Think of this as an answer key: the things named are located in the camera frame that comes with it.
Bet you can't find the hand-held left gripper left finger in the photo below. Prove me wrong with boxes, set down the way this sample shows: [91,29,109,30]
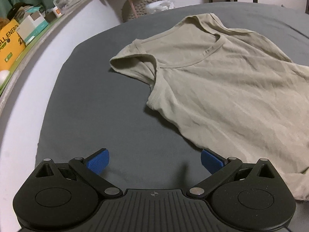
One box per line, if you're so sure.
[35,148,123,199]

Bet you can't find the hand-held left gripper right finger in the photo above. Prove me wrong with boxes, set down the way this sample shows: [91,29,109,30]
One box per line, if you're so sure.
[187,148,277,199]

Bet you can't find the olive green t-shirt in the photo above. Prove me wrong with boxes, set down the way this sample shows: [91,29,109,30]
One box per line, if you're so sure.
[110,13,309,201]

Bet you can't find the yellow cardboard box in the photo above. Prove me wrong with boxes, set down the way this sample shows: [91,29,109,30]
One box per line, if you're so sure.
[0,19,26,69]

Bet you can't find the white and teal box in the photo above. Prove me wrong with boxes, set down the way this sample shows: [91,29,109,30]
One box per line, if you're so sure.
[16,6,50,45]

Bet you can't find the grey bumpy round cushion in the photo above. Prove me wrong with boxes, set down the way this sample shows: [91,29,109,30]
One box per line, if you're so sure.
[122,0,165,22]

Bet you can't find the clear plastic bag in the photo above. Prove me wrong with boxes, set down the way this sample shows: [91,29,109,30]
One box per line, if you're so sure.
[147,0,175,12]

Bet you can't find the black bag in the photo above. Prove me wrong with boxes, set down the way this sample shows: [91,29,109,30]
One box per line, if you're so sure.
[7,2,33,20]

